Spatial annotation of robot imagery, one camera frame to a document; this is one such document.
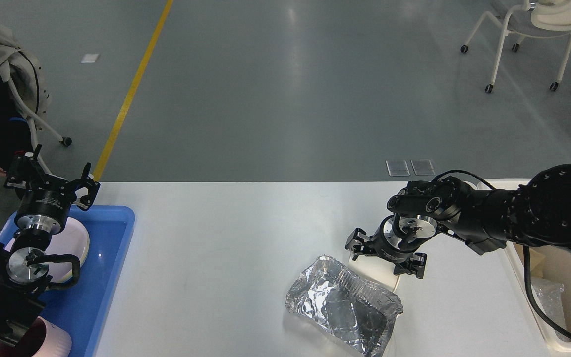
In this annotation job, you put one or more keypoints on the blue plastic tray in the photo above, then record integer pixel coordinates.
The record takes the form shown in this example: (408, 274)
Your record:
(81, 311)

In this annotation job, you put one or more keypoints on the white chair on casters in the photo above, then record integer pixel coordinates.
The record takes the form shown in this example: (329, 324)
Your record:
(540, 19)

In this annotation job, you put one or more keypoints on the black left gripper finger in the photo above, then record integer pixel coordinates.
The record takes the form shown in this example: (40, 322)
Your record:
(82, 191)
(26, 172)

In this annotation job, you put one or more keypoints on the pink plate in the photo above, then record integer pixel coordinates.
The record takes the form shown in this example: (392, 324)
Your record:
(74, 240)

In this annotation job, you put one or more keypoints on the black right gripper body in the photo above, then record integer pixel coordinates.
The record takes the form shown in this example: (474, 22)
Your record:
(395, 242)

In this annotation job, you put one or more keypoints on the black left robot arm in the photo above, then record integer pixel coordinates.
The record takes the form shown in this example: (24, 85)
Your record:
(19, 303)

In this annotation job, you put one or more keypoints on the white chair with jacket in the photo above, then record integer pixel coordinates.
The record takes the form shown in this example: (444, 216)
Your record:
(35, 122)

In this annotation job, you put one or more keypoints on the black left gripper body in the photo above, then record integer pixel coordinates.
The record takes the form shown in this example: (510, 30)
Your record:
(44, 209)

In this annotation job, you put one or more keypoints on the white paper cup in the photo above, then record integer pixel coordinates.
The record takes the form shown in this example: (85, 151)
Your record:
(375, 269)

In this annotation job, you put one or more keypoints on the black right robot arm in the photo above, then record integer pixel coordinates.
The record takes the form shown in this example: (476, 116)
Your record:
(533, 215)

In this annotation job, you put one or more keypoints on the beige jacket on chair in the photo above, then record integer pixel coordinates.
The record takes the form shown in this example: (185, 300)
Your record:
(23, 75)

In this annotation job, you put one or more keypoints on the foil tray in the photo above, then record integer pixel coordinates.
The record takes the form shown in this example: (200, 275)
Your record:
(352, 309)
(549, 295)

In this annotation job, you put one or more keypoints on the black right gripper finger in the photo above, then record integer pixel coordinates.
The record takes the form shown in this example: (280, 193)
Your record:
(415, 265)
(360, 244)

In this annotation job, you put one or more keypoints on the pink ribbed mug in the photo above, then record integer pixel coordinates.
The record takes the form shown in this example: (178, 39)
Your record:
(43, 339)

